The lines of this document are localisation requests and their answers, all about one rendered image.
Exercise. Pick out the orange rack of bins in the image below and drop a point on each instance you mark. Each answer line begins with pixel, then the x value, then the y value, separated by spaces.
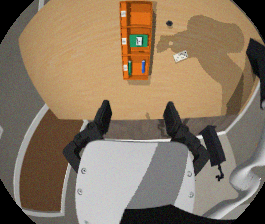
pixel 137 21

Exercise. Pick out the white domino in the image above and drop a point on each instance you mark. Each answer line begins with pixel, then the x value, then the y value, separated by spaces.
pixel 181 55

